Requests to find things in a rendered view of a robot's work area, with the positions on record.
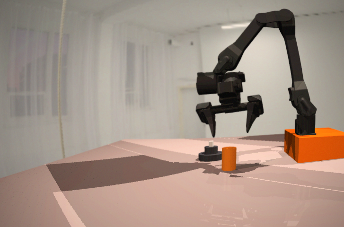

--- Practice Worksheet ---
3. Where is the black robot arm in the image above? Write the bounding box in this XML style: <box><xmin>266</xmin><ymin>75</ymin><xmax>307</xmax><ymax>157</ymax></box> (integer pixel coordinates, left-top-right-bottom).
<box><xmin>196</xmin><ymin>9</ymin><xmax>317</xmax><ymax>136</ymax></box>

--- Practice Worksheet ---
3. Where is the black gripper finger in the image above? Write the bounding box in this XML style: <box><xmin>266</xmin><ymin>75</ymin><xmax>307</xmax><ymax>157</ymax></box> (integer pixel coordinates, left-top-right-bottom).
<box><xmin>200</xmin><ymin>109</ymin><xmax>216</xmax><ymax>138</ymax></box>
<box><xmin>246</xmin><ymin>102</ymin><xmax>259</xmax><ymax>133</ymax></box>

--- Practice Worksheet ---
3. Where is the orange knob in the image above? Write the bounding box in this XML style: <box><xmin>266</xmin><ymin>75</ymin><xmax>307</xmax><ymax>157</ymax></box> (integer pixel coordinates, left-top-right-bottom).
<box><xmin>221</xmin><ymin>147</ymin><xmax>237</xmax><ymax>171</ymax></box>

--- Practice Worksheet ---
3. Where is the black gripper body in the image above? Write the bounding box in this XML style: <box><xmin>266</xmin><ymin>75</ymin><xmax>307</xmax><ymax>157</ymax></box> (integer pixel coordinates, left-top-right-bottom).
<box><xmin>196</xmin><ymin>95</ymin><xmax>264</xmax><ymax>123</ymax></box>

